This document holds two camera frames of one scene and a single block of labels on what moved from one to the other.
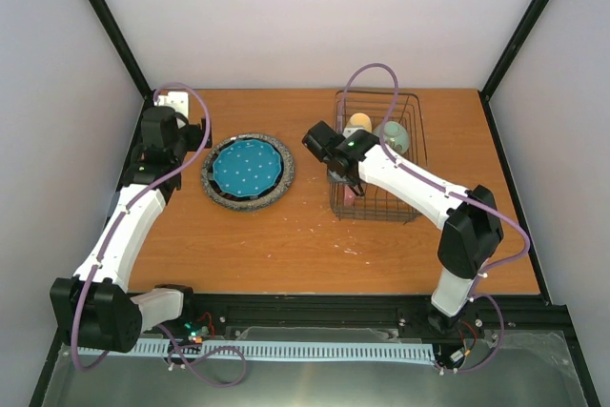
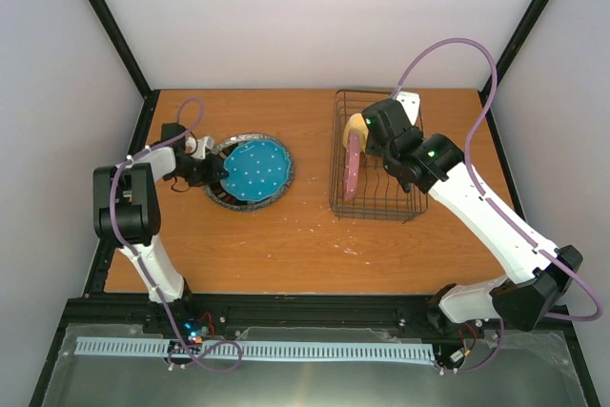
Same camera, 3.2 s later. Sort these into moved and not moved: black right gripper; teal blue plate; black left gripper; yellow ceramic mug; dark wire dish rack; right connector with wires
Moved: teal blue plate; black right gripper; black left gripper
Not moved: right connector with wires; yellow ceramic mug; dark wire dish rack
